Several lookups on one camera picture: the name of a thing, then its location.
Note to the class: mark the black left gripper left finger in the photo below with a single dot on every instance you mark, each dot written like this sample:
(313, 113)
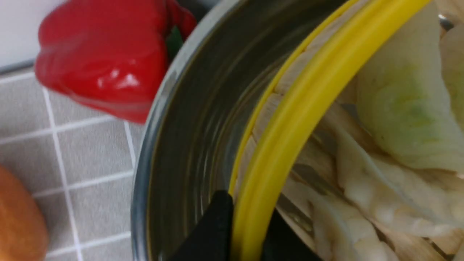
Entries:
(210, 239)

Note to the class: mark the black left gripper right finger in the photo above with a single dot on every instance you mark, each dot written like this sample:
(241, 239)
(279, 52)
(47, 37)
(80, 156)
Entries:
(282, 243)

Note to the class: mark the yellow bamboo steamer basket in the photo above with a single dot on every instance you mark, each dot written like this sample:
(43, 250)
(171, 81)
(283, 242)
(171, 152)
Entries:
(282, 153)

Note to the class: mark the stainless steel pot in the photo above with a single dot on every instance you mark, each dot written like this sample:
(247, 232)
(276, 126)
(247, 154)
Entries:
(200, 115)

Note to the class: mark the white dumpling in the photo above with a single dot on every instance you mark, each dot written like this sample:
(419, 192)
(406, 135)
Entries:
(420, 203)

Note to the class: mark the grey checkered tablecloth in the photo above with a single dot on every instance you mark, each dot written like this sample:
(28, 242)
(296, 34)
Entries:
(77, 164)

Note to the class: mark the brown potato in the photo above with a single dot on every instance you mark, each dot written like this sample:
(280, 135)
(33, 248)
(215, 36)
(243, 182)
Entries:
(23, 231)

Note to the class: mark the pale green dumpling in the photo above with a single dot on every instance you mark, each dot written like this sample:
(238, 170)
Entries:
(402, 99)

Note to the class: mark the red bell pepper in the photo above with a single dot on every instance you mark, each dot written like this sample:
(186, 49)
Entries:
(111, 55)

